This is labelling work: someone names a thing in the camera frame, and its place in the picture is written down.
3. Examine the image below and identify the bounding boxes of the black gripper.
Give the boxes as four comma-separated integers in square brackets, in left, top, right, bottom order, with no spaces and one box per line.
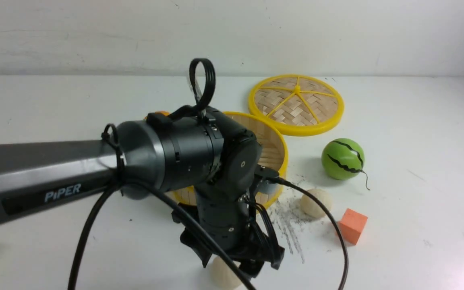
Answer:
[175,193,285,279]

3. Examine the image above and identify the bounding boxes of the white bun front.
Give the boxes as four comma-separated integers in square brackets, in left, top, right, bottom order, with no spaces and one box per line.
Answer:
[210,257,242,290]

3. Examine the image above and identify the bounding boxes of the white bun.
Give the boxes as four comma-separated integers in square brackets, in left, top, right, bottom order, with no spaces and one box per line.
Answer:
[300,188,333,220]
[210,257,242,290]

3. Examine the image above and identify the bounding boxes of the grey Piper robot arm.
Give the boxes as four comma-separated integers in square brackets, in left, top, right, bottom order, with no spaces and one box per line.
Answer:
[0,106,285,278]

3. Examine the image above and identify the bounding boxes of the yellow rimmed bamboo steamer tray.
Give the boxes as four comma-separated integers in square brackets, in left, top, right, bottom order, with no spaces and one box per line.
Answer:
[172,112,289,210]

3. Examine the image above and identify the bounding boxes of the yellow woven bamboo steamer lid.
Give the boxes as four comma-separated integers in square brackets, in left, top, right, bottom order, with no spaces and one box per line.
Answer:
[247,74,345,137]

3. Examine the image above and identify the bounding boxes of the orange foam cube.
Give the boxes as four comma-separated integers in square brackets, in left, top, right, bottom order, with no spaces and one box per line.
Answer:
[338,209,368,245]

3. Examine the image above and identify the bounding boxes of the orange toy fruit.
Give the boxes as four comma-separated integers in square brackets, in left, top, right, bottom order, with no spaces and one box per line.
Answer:
[144,111,170,120]

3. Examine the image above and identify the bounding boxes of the green toy watermelon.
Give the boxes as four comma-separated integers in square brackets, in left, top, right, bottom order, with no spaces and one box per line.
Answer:
[321,138,370,190]

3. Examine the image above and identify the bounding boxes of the black cable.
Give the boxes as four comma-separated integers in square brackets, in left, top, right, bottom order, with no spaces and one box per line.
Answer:
[68,58,349,290]

